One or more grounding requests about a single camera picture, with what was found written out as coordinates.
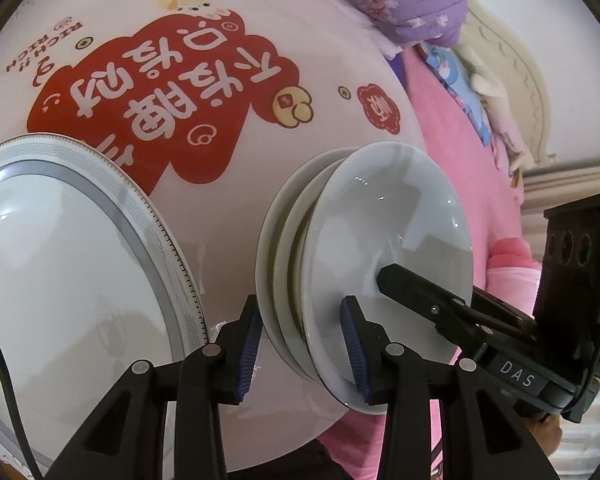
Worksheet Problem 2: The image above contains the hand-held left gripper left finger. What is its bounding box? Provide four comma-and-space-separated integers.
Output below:
45, 294, 263, 480

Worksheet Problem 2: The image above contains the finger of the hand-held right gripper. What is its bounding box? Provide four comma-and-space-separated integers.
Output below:
376, 262, 468, 323
467, 285, 536, 333

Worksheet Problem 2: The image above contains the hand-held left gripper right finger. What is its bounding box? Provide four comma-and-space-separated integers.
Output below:
340, 295, 553, 480

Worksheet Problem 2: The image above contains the white bowl with grey band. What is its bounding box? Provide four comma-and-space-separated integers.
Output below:
256, 149, 353, 376
278, 157, 351, 386
300, 142, 474, 415

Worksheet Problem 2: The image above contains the white plate with grey rim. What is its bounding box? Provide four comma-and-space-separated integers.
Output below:
0, 132, 208, 478

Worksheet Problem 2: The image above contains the person's right hand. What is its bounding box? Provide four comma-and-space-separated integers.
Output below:
522, 405, 565, 461

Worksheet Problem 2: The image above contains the cream plush toy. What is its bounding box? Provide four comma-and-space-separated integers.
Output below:
455, 40, 536, 176

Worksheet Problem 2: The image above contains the blue cartoon pillow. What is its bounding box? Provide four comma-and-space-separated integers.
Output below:
420, 42, 493, 146

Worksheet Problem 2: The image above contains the dark purple cloth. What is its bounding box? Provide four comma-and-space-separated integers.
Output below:
385, 55, 406, 91

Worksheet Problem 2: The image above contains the round pink printed table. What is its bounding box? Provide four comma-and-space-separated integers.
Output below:
0, 0, 428, 473

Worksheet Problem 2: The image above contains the cream bed headboard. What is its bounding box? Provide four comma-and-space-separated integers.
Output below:
457, 0, 600, 211

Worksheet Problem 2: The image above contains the purple floral quilt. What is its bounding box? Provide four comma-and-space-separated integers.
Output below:
330, 0, 468, 48

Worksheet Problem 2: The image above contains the black cable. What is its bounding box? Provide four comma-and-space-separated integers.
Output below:
0, 310, 46, 480

